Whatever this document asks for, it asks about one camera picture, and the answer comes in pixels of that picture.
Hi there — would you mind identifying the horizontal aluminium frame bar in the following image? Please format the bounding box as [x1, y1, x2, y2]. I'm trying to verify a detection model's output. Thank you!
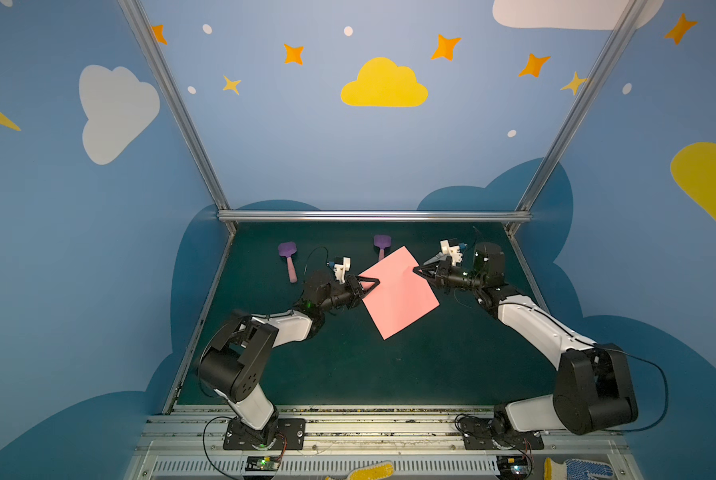
[218, 210, 532, 224]

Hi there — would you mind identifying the white small plastic device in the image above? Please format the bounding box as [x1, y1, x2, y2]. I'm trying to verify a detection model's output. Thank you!
[423, 252, 442, 265]

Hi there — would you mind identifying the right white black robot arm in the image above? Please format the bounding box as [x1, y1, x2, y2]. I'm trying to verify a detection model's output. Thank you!
[413, 242, 639, 440]

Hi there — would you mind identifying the right green circuit board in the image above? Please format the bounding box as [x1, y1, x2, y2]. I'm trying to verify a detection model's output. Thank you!
[497, 456, 533, 480]

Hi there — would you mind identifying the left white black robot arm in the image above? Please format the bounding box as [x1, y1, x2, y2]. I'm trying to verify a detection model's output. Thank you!
[197, 270, 380, 449]

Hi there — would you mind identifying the purple pink spatula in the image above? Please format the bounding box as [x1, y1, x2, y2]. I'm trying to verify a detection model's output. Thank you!
[278, 241, 298, 284]
[374, 234, 392, 261]

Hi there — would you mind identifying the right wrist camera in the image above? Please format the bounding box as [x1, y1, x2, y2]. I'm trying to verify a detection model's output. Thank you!
[440, 239, 468, 266]

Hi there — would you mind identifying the left green circuit board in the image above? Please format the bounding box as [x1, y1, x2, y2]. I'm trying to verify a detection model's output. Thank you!
[245, 456, 281, 472]

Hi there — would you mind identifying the right purple pink spatula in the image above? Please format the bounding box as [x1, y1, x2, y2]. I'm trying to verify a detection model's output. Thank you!
[374, 234, 392, 261]

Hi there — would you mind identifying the right aluminium frame post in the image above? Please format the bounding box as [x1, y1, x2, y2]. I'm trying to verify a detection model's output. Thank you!
[506, 0, 649, 239]

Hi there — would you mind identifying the pink square paper sheet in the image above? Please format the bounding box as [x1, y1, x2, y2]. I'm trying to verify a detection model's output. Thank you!
[361, 247, 440, 340]

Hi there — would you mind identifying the aluminium front rail base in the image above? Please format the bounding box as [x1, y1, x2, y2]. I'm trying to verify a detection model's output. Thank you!
[125, 405, 644, 479]

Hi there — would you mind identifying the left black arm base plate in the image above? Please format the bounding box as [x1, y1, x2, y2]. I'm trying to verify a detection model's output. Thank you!
[222, 417, 307, 451]

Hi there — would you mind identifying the blue white glove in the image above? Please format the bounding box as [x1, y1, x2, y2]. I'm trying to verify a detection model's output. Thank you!
[543, 458, 615, 480]

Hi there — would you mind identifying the green circuit board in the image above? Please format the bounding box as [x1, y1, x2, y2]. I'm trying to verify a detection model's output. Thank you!
[497, 456, 533, 480]
[245, 456, 281, 472]

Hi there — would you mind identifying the aluminium frame post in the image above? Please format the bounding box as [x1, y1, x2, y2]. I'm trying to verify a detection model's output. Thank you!
[118, 0, 230, 214]
[506, 0, 649, 239]

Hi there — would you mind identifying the yellow glove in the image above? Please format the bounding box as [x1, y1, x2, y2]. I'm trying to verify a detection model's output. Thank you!
[344, 462, 395, 480]

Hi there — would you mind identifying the left aluminium frame post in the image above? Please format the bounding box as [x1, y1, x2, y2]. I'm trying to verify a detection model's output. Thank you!
[118, 0, 230, 214]

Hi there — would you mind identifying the left purple pink spatula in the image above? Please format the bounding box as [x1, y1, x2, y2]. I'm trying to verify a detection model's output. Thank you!
[278, 241, 298, 284]

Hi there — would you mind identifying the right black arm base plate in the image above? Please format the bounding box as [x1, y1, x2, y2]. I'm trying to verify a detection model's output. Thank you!
[454, 415, 545, 451]

